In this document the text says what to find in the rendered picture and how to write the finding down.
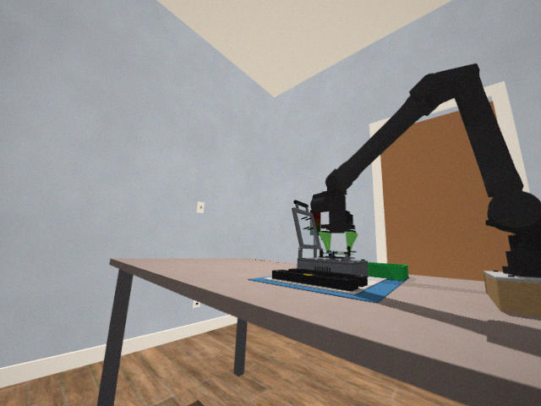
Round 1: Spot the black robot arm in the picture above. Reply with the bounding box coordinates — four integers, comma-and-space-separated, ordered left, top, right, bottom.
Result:
310, 63, 541, 277

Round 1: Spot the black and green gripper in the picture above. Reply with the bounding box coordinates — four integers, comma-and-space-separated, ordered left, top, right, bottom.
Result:
319, 209, 358, 251

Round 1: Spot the green bin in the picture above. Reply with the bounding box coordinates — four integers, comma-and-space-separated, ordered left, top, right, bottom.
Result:
368, 262, 408, 281

